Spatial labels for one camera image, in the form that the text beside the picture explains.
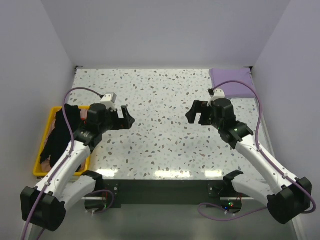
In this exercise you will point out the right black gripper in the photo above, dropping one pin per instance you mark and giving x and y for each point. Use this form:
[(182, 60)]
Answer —
[(191, 114)]

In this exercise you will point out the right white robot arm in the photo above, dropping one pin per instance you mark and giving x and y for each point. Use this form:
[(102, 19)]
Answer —
[(283, 194)]

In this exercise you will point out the folded purple t-shirt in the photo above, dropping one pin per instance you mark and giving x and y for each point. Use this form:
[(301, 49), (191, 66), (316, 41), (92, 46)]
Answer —
[(233, 82)]

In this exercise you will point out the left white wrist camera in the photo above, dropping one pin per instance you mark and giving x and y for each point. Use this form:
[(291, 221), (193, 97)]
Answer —
[(109, 101)]

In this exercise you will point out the black t-shirt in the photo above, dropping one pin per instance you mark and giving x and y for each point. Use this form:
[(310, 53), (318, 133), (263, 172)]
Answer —
[(60, 137)]

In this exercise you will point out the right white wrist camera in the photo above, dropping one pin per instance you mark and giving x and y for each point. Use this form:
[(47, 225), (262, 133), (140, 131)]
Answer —
[(216, 94)]

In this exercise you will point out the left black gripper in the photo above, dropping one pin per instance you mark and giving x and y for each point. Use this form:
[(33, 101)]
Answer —
[(128, 120)]

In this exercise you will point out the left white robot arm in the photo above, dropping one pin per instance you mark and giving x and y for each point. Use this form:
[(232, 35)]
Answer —
[(46, 204)]

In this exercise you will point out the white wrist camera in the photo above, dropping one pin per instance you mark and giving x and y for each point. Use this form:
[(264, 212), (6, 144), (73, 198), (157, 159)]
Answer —
[(109, 101), (216, 94)]

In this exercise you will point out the pink printed t-shirt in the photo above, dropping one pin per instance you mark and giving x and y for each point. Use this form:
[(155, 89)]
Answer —
[(42, 169)]

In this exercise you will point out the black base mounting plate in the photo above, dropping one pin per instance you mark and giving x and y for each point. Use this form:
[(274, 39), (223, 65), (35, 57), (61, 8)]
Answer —
[(165, 192)]

